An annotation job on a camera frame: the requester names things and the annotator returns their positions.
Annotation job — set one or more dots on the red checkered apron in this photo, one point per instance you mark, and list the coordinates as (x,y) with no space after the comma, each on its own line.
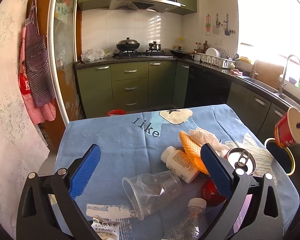
(38,115)

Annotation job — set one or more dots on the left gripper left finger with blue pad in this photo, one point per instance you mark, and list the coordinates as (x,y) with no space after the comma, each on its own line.
(36,218)

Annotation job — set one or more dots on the red cola can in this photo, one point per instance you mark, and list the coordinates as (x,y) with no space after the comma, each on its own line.
(238,158)

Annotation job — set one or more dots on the yellow rimmed trash bin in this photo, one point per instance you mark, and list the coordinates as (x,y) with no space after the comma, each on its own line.
(282,155)

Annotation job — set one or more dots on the black wok with lid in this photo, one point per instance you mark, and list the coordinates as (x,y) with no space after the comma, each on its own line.
(128,45)

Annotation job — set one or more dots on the gas stove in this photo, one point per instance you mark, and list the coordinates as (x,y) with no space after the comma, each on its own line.
(146,54)

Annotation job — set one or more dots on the clear plastic water bottle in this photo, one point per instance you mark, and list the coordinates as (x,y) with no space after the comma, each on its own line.
(193,224)

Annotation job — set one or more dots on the steel range hood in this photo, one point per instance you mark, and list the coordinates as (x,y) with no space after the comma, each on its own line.
(160,6)

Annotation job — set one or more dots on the white pill bottle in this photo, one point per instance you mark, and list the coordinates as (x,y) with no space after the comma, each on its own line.
(178,162)

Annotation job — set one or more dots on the white plastic bag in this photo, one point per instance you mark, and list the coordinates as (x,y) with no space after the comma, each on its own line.
(93,55)

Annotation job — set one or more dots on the purple cardboard box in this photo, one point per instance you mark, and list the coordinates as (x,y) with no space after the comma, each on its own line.
(242,213)

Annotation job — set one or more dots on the red paper noodle cup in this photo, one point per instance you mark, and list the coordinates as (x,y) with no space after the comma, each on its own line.
(285,131)

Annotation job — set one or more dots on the green lower cabinets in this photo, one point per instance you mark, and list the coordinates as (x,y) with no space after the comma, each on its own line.
(137,85)

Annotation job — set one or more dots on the pink cloth on counter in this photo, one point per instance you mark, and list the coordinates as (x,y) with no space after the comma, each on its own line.
(236,72)

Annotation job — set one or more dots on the glass sliding door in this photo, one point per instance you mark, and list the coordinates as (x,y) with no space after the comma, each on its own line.
(62,52)

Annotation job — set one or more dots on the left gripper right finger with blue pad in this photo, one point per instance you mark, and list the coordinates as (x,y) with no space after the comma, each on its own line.
(264,216)

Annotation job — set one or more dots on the white tissue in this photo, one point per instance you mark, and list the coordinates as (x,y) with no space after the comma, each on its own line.
(201,136)

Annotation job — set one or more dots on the clear plastic cup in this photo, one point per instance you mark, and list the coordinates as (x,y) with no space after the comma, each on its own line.
(149,193)

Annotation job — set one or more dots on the black frying pan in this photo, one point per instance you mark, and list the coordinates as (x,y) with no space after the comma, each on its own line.
(178,53)

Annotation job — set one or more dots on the purple checkered apron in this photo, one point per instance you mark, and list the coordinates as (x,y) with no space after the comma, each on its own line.
(37,61)

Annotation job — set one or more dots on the orange ridged scrubber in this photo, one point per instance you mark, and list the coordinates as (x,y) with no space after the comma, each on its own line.
(192,151)

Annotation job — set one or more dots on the wooden cutting board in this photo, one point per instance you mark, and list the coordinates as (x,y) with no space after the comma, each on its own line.
(268,73)

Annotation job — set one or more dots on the white dish rack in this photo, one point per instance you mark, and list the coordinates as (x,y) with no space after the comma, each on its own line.
(213,57)

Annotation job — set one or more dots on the blue patterned tablecloth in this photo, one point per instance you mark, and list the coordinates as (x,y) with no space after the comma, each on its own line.
(131,145)

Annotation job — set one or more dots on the snack wrapper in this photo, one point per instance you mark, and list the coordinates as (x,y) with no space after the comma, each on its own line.
(106,229)

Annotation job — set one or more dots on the steel kitchen sink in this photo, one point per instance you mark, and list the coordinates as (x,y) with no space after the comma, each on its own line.
(274,91)

